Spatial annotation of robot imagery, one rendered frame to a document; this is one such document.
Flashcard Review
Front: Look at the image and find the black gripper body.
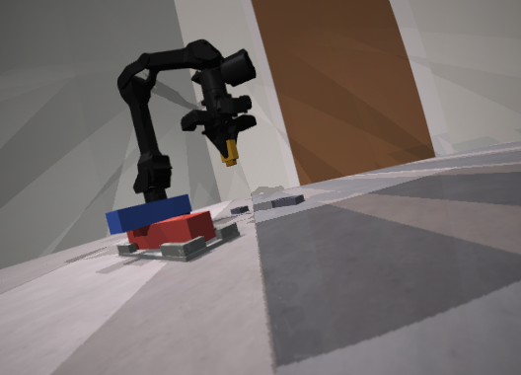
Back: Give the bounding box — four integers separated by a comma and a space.
181, 88, 257, 131

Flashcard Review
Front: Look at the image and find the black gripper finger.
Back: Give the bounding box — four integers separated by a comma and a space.
224, 124, 244, 145
201, 124, 228, 158

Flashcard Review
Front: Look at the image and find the red rectangular block with two sockets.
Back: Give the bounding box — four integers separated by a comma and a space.
126, 211, 215, 250

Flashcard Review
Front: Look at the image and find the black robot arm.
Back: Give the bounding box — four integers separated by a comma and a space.
117, 39, 257, 203

